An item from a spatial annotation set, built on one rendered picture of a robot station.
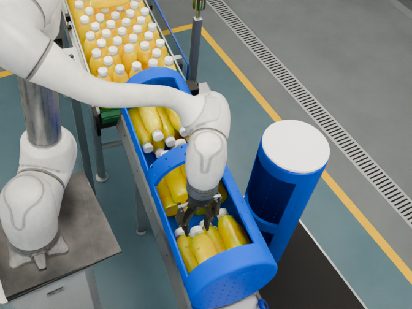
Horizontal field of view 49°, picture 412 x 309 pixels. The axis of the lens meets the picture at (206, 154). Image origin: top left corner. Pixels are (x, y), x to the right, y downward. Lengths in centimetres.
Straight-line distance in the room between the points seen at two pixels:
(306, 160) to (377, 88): 223
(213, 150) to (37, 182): 55
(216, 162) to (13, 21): 54
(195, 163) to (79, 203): 65
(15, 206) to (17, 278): 27
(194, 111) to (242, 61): 266
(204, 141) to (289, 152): 77
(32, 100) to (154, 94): 35
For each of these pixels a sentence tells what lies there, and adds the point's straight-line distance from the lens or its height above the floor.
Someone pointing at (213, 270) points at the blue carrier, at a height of 121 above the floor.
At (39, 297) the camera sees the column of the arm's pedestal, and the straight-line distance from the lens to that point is 166.
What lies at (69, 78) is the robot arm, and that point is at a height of 173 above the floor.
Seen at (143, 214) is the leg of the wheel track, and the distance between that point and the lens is 255.
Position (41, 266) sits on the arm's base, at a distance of 152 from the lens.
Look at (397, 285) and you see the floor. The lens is 294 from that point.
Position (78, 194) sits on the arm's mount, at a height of 101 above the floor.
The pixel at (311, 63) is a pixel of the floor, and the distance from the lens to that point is 400.
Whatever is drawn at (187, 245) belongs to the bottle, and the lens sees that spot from 148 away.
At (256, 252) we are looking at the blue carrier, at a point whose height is 122.
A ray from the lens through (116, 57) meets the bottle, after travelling 210.
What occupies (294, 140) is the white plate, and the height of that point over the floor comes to 104.
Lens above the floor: 240
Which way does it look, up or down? 51 degrees down
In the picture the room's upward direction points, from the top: 9 degrees clockwise
